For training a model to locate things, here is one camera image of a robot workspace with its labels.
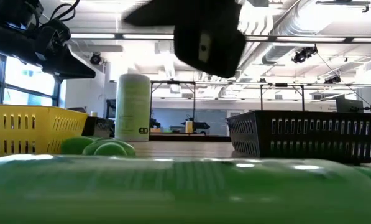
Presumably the green disinfecting wipes canister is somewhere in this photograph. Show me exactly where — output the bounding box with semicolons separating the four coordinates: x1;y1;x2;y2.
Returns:
114;73;152;143

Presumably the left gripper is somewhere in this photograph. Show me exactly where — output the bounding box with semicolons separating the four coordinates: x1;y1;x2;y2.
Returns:
0;0;96;80

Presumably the long ceiling light bar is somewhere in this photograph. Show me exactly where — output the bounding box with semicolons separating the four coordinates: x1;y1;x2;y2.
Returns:
70;32;371;44

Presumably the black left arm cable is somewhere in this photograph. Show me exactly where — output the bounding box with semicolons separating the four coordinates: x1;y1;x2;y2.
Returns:
50;0;81;23

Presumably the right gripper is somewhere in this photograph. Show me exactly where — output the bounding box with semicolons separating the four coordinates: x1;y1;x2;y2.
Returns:
122;0;245;35

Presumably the yellow plastic basket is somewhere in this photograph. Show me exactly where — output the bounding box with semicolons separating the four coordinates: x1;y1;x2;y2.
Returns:
0;103;89;159

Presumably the large window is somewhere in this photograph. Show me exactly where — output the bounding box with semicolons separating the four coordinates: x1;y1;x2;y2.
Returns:
0;52;63;108

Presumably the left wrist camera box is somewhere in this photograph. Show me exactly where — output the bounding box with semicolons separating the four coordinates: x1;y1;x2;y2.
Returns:
37;19;71;47

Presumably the silver ceiling duct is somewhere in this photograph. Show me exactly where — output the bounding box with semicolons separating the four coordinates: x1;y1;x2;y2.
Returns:
234;0;329;82

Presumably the black frame stand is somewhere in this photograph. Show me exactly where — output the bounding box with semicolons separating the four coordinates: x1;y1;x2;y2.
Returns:
259;82;306;112
149;80;196;138

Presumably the dark computer monitor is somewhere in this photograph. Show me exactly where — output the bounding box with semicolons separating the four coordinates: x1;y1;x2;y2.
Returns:
336;95;365;113

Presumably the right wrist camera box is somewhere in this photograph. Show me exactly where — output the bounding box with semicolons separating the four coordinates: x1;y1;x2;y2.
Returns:
174;27;247;78

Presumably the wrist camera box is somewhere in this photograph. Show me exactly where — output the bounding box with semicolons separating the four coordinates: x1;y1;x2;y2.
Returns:
174;27;247;78
37;19;71;47

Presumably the black plastic basket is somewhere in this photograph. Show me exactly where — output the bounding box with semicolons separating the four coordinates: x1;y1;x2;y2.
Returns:
225;110;371;165
81;116;114;138

